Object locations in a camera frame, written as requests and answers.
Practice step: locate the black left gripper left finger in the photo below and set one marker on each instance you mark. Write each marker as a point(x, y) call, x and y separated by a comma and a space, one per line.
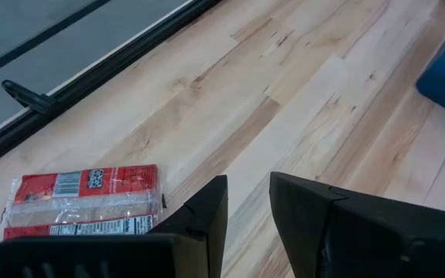
point(130, 256)

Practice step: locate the black frame clip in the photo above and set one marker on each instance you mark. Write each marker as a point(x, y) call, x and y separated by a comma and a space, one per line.
point(29, 98)

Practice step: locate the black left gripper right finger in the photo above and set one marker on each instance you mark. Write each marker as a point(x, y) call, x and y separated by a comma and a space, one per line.
point(361, 239)

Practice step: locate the blue plastic basket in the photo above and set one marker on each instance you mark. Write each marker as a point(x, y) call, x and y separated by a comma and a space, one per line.
point(442, 89)

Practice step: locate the black aluminium table frame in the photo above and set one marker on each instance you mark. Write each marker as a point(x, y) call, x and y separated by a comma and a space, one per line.
point(102, 73)

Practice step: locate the red clear popcorn bag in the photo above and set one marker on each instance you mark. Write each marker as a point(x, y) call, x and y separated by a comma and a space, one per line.
point(87, 201)

